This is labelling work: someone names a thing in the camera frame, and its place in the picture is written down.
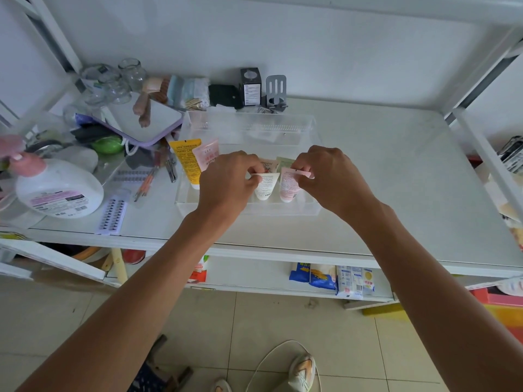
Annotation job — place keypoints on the red white packet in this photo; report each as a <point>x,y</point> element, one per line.
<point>200,271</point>

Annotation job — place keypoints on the clear plastic organizer box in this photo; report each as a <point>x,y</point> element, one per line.
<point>253,130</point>

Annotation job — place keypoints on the person's right forearm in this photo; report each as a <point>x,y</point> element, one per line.
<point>433,306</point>

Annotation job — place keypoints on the black white patterned item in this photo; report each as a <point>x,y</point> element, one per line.
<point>513,153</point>

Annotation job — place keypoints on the green round case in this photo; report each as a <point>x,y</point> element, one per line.
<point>107,145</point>

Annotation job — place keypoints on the silver nail clipper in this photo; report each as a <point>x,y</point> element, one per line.
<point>171,169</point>

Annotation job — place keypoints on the person's left hand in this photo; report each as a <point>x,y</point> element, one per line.
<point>222,183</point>

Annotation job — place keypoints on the black pouch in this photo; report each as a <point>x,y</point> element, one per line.
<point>224,95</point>

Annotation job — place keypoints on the white pump bottle pink top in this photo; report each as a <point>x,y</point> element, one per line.
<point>57,187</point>

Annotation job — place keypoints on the red round container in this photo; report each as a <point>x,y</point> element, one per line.
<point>134,256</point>

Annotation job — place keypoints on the purple framed mirror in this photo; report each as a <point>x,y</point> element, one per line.
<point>151,118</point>

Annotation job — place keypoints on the false eyelash tray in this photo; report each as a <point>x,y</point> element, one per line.
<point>111,216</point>
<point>131,176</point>

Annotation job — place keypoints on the person's left shoe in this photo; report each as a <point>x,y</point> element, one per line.
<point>222,386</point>

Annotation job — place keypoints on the person's left forearm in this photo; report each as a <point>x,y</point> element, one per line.
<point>135,310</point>

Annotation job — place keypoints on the green sachet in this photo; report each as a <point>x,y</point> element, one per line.
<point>285,163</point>

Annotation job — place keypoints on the small pink tube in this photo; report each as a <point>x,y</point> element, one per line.
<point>205,155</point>

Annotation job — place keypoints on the beige sachet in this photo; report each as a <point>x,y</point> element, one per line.
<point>269,165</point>

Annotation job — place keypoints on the wooden stool leg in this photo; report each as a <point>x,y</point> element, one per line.
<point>118,265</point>

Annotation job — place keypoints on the person's right shoe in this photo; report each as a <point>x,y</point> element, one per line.
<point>301,371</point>

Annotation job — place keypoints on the pink white cream tube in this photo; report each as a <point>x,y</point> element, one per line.
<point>288,187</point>

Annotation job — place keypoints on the person's left fingers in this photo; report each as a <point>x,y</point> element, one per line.
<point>249,167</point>

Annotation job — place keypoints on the blue yellow snack packet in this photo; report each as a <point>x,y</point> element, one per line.
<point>312,276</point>

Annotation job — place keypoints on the white metal shelf rack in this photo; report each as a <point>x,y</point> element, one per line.
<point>484,159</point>

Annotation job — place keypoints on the person's right hand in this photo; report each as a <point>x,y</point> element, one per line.
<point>335,183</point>

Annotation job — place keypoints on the yellow hand cream tube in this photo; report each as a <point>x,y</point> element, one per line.
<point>186,159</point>

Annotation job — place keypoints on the white blue tissue packet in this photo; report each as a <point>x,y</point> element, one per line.
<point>354,281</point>

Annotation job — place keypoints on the light blue packet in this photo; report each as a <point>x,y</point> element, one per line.
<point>175,91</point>

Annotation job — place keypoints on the clear glass jar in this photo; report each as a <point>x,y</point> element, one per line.
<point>133,73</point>
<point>100,83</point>

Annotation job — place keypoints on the person's shoe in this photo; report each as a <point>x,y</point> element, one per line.
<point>301,371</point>
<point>222,386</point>

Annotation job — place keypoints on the grey metal holder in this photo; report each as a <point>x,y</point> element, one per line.
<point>276,91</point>

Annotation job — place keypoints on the person's right fingers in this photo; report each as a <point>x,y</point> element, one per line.
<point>304,163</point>

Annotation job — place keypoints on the pink yellow plastic bins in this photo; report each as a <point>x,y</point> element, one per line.
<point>504,306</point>

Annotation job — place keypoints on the black carton box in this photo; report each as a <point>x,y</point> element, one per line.
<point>250,87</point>

